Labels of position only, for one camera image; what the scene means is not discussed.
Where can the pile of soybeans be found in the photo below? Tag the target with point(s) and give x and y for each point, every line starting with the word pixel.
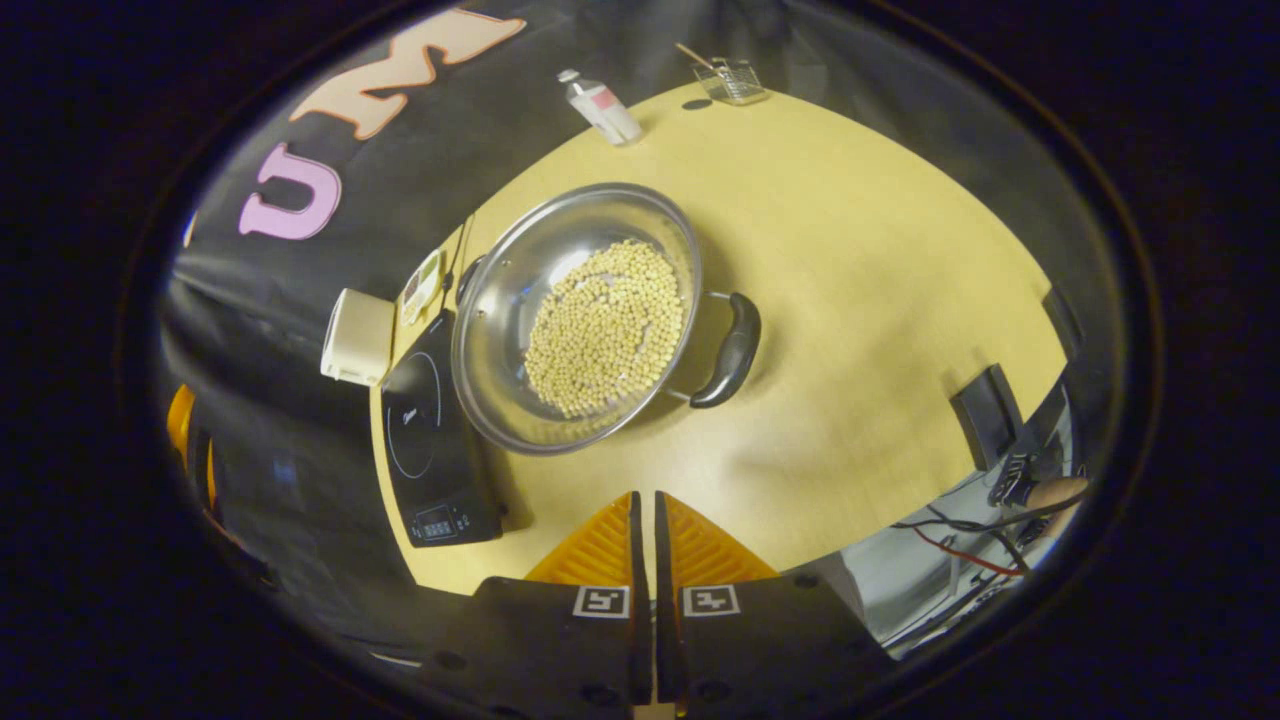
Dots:
pixel 605 330

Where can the black clamp block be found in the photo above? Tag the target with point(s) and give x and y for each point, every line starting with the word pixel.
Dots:
pixel 988 415

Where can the small glass jar with stick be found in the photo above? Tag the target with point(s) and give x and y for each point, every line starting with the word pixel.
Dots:
pixel 735 82

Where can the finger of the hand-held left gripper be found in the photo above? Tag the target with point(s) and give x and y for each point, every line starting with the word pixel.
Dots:
pixel 180 420

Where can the white box appliance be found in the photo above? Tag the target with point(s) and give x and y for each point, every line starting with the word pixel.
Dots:
pixel 357 335

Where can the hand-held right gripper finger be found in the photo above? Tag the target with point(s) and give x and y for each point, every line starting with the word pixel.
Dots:
pixel 641 640
pixel 664 640

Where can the black induction cooktop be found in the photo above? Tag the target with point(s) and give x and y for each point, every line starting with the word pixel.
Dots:
pixel 430 470

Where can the white divided dish of beans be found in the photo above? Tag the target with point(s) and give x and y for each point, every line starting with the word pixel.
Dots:
pixel 422 285

